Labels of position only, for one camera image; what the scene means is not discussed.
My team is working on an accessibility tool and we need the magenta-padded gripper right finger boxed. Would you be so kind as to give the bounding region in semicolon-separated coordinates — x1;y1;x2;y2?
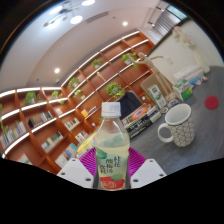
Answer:
128;146;168;190

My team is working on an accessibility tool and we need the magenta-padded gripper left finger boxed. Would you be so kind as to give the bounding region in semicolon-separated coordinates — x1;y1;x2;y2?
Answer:
56;147;99;190

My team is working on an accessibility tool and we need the clear drink bottle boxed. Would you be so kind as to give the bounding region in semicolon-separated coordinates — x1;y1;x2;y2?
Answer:
93;101;131;192

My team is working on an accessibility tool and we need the white mug with triangle pattern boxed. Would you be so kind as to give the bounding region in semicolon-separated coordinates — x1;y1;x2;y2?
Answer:
157;103;196;148

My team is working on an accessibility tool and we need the stack of dark books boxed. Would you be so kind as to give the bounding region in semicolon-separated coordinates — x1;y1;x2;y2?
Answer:
121;103;163;138

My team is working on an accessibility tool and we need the dark office chair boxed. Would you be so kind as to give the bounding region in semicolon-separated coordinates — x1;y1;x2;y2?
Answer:
117;91;143;119

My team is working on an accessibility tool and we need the brown wooden shelf unit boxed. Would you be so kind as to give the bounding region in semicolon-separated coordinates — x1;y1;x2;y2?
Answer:
0;30;156;174

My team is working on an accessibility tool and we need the tall green and white carton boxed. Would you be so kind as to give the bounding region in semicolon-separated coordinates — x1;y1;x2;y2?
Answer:
147;84;167;110

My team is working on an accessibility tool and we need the tan chair back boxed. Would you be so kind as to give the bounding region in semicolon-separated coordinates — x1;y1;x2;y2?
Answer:
139;73;164;101

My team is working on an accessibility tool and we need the green and white box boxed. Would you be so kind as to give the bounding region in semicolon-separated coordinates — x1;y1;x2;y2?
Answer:
172;78;194;102

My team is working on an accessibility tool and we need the flat round red coaster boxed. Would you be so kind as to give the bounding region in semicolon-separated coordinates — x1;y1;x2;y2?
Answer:
204;95;220;111

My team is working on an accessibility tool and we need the grey curtain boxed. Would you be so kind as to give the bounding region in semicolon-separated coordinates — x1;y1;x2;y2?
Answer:
154;11;183;33

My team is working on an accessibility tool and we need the branched ceiling lamp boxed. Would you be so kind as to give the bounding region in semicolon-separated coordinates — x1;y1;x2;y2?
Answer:
43;0;96;28

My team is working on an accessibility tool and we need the ceiling air vent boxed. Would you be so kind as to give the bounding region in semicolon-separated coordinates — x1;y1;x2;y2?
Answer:
87;11;109;24

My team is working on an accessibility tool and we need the window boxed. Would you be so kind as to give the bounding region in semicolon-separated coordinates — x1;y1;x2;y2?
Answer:
166;4;189;21

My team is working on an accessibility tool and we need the black ceiling track light rail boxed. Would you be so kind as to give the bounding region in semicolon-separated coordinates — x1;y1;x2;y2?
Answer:
146;3;168;28

